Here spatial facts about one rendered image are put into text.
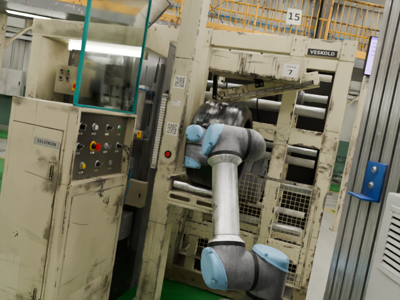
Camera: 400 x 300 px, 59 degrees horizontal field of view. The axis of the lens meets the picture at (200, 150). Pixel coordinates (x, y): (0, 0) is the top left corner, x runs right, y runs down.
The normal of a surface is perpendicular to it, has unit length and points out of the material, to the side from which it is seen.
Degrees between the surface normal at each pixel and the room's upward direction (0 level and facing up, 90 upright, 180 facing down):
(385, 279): 90
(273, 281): 90
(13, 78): 90
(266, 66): 90
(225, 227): 62
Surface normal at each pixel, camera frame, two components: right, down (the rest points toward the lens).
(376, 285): -0.98, -0.16
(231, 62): -0.32, 0.03
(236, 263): 0.32, -0.40
